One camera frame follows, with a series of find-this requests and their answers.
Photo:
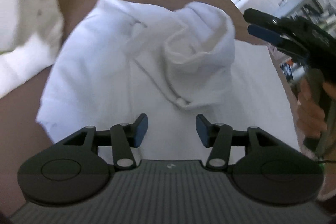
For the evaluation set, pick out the cluttered shelf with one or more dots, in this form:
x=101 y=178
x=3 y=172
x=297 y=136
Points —
x=315 y=6

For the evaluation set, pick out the white hoodie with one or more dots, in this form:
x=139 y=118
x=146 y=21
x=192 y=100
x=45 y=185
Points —
x=110 y=61

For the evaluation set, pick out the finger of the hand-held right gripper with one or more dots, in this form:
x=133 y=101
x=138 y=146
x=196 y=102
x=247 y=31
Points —
x=265 y=35
x=262 y=18

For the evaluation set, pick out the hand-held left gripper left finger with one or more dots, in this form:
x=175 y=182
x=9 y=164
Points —
x=141 y=130

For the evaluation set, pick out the cream sweatshirt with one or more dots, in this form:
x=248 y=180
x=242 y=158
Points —
x=21 y=69

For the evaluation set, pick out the blue orange packet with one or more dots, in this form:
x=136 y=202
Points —
x=287 y=70

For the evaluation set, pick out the person's right hand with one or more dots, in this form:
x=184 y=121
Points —
x=308 y=116

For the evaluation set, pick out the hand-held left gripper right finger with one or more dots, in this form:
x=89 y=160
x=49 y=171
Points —
x=202 y=130

